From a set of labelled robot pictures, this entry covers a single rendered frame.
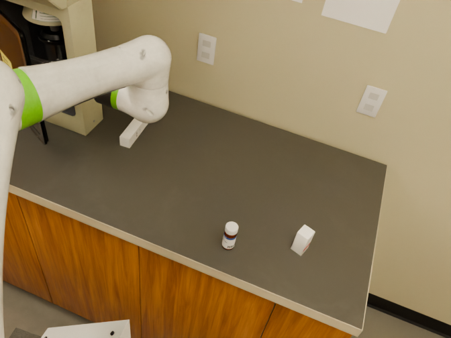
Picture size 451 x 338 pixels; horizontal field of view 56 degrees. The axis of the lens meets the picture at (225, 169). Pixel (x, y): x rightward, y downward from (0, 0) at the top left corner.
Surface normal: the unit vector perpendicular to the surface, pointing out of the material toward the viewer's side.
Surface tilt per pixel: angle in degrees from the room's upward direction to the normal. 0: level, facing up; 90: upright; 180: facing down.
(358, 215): 0
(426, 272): 90
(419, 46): 90
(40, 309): 0
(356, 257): 1
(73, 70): 29
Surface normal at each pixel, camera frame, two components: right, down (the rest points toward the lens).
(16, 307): 0.13, -0.70
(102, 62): 0.41, -0.48
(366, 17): -0.36, 0.63
